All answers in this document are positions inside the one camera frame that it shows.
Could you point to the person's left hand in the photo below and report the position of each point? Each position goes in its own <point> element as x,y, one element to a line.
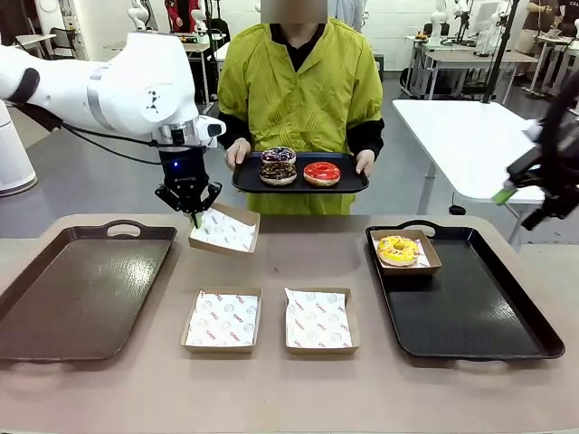
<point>365,163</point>

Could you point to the person's right forearm black sleeve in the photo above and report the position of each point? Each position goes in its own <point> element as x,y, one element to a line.
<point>235,129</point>

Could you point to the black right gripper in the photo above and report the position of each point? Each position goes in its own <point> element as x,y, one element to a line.
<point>527,169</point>

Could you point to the person's right hand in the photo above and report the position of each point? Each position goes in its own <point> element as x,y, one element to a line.
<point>237,153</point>

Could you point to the white cylindrical pedestal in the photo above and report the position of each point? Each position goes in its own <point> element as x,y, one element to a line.
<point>13,153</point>

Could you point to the large white table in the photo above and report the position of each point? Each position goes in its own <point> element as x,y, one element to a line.
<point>470,140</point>

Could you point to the kraft paper food box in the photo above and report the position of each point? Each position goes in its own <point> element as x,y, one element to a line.
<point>355,334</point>
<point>246,217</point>
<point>434,260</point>
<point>221,349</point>

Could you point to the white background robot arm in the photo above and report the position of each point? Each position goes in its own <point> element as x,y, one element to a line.
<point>139,16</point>
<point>199,20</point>
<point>438,20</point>

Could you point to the beige background work table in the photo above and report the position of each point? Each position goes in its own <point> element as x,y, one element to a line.
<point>479,58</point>

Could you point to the white printed paper liner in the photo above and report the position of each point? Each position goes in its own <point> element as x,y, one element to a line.
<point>226,233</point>
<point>316,318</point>
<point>424,258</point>
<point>221,318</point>

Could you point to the black object on floor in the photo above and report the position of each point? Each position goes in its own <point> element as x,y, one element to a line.
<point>457,210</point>

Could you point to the black office chair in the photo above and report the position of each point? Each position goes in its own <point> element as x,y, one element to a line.
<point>63,43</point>

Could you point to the person in white jacket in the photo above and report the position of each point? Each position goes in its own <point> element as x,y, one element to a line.
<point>348,6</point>

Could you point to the person's left forearm black sleeve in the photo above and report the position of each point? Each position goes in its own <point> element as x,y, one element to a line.
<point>366,135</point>

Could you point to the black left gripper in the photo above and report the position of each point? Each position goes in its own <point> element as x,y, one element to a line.
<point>183,167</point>

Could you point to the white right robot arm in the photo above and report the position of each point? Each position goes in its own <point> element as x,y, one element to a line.
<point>556,208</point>

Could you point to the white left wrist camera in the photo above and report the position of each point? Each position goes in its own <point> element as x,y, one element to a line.
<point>212,129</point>

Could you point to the person in red top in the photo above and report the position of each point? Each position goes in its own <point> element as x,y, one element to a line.
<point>181,11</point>

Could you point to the person in green jacket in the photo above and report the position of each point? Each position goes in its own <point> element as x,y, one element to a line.
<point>312,90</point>

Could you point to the small black serving tray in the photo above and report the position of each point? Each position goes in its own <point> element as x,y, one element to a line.
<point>348,178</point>

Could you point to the person in brown shirt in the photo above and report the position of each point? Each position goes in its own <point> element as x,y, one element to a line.
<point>531,31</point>

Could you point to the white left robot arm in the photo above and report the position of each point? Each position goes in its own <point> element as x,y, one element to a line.
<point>135,81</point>

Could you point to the purple sprinkled donut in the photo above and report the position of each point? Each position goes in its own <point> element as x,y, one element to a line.
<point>271,154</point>

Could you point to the red glazed donut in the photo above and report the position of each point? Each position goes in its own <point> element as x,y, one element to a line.
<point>312,174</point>

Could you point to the yellow glazed sprinkled donut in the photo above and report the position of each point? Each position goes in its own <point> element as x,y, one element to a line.
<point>389,253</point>

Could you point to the grey background desk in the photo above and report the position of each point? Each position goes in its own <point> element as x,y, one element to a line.
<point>31,41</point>

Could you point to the black camera stand pole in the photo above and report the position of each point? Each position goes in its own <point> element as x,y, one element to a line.
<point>500,50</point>

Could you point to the chocolate sprinkled donut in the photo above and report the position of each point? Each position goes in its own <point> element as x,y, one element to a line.
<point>269,174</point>

